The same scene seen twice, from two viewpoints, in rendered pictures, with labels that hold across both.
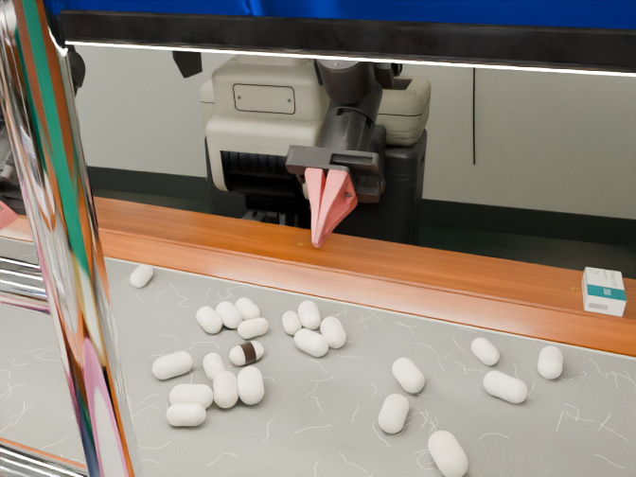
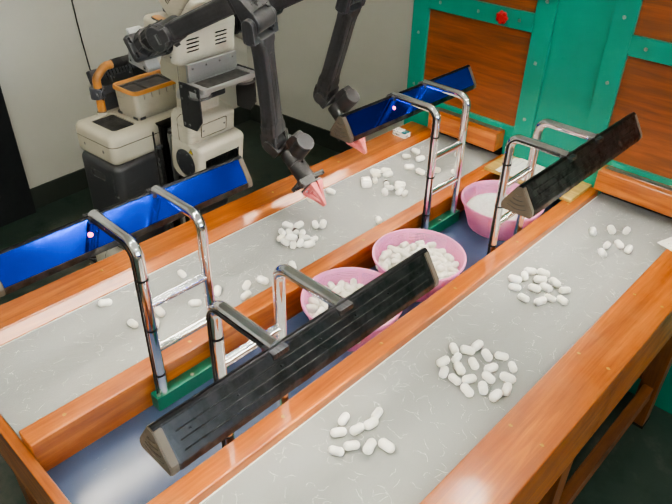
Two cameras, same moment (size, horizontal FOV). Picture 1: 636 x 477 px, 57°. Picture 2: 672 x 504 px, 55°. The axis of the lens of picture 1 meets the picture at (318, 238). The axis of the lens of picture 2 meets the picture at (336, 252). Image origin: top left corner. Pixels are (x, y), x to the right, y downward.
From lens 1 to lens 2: 208 cm
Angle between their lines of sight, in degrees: 57
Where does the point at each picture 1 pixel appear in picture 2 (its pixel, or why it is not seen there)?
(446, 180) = not seen: hidden behind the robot
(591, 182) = not seen: hidden behind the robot
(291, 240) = (334, 162)
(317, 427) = (416, 182)
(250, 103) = (208, 131)
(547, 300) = (397, 141)
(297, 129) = (236, 134)
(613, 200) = not seen: hidden behind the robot
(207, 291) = (345, 185)
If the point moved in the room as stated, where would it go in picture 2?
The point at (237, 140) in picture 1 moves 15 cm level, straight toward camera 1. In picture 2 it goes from (214, 152) to (252, 157)
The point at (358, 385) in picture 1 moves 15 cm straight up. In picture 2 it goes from (405, 174) to (408, 135)
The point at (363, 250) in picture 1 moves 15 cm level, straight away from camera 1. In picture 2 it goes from (351, 154) to (315, 145)
